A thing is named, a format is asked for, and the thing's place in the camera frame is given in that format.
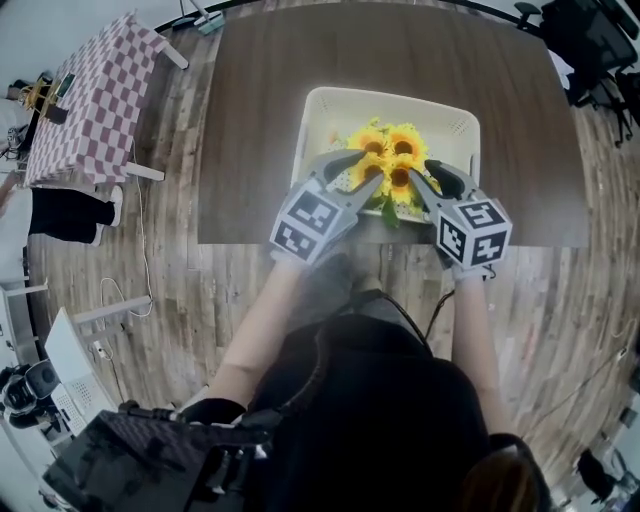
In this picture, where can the dark grey piece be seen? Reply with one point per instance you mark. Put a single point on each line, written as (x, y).
(57, 116)

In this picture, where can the dark smartphone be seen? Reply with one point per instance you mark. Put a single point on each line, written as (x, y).
(65, 85)

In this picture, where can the person's left forearm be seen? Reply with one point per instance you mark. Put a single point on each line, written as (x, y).
(255, 330)

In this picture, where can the yellow sunflower bouquet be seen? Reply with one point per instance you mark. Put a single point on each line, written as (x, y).
(400, 145)

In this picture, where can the white desk with perforated panel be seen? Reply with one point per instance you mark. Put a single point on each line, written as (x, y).
(75, 360)

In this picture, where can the person's black shirt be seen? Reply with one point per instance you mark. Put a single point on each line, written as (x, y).
(375, 425)

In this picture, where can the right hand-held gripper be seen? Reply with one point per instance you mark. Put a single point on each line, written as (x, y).
(475, 230)

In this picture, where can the person's grey trousers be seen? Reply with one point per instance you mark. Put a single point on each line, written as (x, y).
(325, 285)

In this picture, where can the black head camera mount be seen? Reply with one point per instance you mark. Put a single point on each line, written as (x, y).
(542, 475)

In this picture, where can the white wristband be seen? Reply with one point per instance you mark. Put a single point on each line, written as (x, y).
(470, 275)
(290, 261)

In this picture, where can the black mesh office chair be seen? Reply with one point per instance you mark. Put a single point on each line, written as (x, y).
(625, 105)
(585, 45)

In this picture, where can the cream perforated plastic basket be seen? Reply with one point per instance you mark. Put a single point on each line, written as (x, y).
(350, 107)

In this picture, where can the person's right forearm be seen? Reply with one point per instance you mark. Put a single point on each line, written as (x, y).
(475, 340)

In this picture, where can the checkered cloth covered table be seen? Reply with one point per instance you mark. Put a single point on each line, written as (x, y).
(100, 100)

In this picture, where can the teal mop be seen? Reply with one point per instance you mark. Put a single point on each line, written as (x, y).
(207, 20)

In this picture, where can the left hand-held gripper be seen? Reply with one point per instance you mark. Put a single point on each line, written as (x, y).
(310, 220)

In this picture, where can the plain white desk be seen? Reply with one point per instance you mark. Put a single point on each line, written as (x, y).
(17, 320)

